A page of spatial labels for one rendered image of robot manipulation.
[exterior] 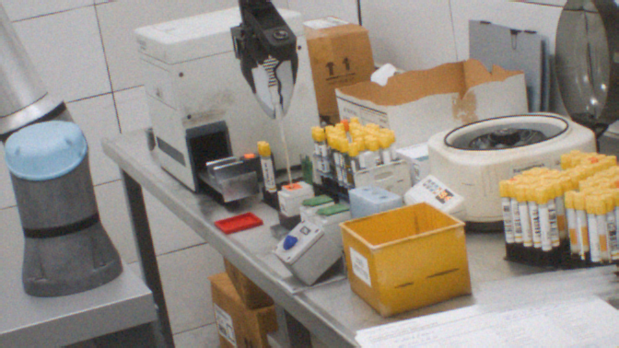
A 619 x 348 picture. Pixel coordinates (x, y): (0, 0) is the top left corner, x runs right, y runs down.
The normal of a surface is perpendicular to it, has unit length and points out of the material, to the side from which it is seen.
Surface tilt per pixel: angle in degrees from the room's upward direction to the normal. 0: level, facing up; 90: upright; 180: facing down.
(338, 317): 0
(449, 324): 0
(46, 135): 7
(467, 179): 90
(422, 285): 90
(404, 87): 87
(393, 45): 90
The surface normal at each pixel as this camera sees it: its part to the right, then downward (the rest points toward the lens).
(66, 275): 0.04, -0.07
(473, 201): -0.56, 0.31
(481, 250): -0.16, -0.95
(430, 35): -0.92, 0.24
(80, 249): 0.43, -0.16
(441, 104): 0.36, 0.35
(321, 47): 0.25, 0.16
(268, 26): 0.06, -0.73
